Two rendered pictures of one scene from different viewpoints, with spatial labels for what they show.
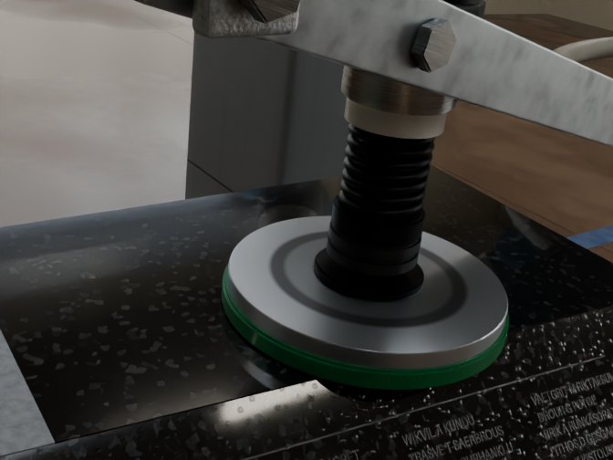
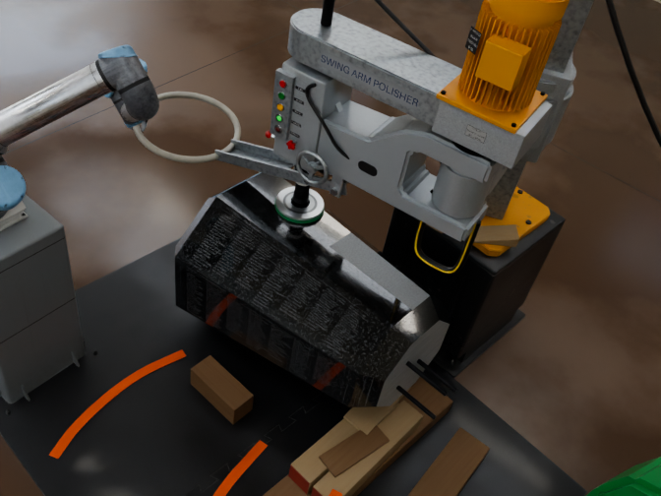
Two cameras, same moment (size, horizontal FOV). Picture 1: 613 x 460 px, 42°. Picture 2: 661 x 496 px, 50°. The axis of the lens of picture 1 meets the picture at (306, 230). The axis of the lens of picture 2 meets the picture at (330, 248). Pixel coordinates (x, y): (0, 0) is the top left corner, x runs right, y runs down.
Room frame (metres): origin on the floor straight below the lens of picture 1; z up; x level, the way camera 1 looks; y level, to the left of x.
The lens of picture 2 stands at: (1.15, 2.23, 2.88)
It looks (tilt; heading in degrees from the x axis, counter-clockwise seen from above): 44 degrees down; 251
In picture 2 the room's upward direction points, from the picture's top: 11 degrees clockwise
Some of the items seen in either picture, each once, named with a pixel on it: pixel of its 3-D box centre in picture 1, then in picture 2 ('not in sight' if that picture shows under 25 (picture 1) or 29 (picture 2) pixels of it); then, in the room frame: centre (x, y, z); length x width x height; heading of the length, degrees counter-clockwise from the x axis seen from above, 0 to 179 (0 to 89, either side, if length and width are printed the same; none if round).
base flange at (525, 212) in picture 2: not in sight; (483, 205); (-0.36, -0.06, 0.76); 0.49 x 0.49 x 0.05; 33
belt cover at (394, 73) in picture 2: not in sight; (405, 82); (0.29, 0.20, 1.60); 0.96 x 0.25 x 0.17; 135
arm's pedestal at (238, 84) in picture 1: (297, 176); (8, 294); (1.78, 0.04, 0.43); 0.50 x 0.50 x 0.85; 39
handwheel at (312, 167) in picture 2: not in sight; (317, 163); (0.54, 0.12, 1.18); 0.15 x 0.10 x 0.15; 135
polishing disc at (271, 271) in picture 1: (367, 280); (300, 203); (0.54, -0.05, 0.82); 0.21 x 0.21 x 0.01
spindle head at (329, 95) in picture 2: not in sight; (330, 120); (0.48, 0.01, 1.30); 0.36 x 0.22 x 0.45; 135
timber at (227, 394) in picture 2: not in sight; (221, 389); (0.89, 0.38, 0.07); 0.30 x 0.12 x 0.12; 126
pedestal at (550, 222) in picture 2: not in sight; (461, 262); (-0.36, -0.06, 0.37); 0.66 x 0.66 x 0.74; 33
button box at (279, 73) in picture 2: not in sight; (282, 105); (0.67, -0.02, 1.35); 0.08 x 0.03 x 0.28; 135
